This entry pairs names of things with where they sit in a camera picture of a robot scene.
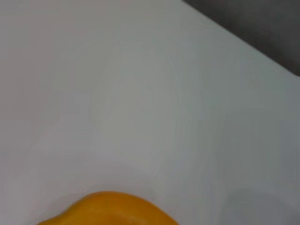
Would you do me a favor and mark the yellow banana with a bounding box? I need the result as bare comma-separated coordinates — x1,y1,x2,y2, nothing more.
35,191,181,225

